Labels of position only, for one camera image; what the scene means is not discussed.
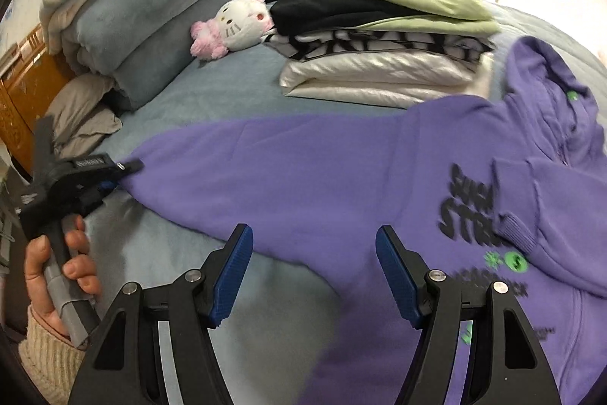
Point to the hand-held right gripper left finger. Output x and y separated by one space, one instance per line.
232 277

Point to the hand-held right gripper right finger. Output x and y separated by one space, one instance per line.
398 281

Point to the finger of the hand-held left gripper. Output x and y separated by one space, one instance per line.
106 186
128 167

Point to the purple hoodie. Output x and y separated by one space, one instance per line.
308 177

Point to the person's left forearm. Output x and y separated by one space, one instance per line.
47 362

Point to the person's left hand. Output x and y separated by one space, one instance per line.
35 272

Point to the beige pillow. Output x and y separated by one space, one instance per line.
80 111

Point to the orange wooden headboard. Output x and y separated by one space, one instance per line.
19 96

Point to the blue-grey folded blanket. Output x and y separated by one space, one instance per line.
156 6

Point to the white and pink plush cat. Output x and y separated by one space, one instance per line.
239 25

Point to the cream satin folded garment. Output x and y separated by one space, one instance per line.
370 77

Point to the black white patterned folded garment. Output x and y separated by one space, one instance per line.
360 44

